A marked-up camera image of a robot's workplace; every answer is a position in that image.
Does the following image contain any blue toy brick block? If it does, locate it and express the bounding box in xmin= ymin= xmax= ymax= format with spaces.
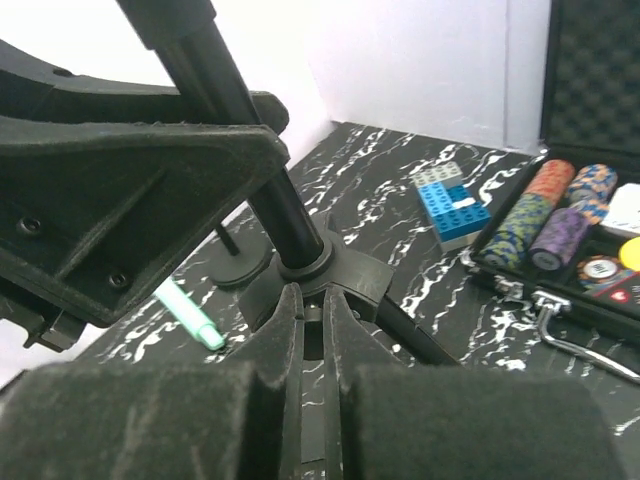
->
xmin=411 ymin=161 xmax=491 ymax=253

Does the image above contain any mint green toy microphone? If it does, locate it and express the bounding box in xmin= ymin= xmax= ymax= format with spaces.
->
xmin=154 ymin=277 xmax=225 ymax=351

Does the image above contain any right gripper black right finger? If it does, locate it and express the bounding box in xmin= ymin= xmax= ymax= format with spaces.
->
xmin=323 ymin=288 xmax=627 ymax=479

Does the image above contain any black poker chip case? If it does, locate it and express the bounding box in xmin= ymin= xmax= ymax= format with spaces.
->
xmin=463 ymin=1 xmax=639 ymax=382

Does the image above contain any white playing card deck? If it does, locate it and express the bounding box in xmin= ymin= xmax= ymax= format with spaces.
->
xmin=601 ymin=183 xmax=640 ymax=238

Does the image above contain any black music stand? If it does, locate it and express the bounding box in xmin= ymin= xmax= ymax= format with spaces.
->
xmin=119 ymin=1 xmax=457 ymax=365

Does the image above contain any black microphone desk stand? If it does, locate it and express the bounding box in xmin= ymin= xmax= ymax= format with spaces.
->
xmin=209 ymin=224 xmax=273 ymax=290

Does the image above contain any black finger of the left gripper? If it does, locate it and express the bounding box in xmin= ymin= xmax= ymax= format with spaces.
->
xmin=0 ymin=39 xmax=291 ymax=136
xmin=1 ymin=118 xmax=288 ymax=326

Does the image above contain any yellow round dealer chip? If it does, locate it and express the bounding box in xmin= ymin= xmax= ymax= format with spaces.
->
xmin=618 ymin=236 xmax=640 ymax=272

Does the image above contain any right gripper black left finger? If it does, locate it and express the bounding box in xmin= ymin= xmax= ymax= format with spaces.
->
xmin=1 ymin=284 xmax=304 ymax=479

